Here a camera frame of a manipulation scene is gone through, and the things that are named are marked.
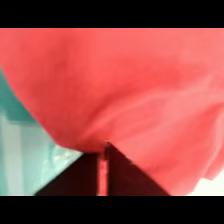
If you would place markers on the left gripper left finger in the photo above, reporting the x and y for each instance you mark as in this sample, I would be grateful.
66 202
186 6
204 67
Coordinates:
78 178

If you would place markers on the red garment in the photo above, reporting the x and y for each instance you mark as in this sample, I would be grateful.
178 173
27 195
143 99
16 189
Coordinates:
126 86

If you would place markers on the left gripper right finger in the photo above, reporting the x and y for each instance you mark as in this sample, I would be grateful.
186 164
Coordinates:
128 178

